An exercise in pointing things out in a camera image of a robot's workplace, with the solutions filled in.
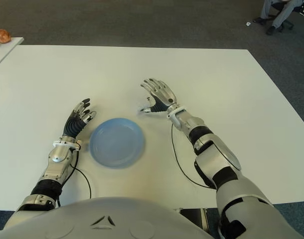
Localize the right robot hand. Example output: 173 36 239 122
138 77 179 114

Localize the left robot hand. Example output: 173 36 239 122
62 98 97 139

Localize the blue plate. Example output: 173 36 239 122
89 118 147 170

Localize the white side table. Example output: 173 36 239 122
0 37 24 72

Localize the grey robot torso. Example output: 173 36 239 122
0 196 217 239

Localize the red-brown bread roll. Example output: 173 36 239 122
0 29 12 44

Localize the black stand under table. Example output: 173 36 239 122
179 208 209 234

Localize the black office chair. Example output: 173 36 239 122
269 0 304 32

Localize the seated person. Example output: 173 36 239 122
253 0 304 35

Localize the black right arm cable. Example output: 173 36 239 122
170 123 217 190

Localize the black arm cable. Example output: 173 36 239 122
170 123 217 190
57 149 92 207

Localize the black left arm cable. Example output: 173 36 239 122
57 149 92 207

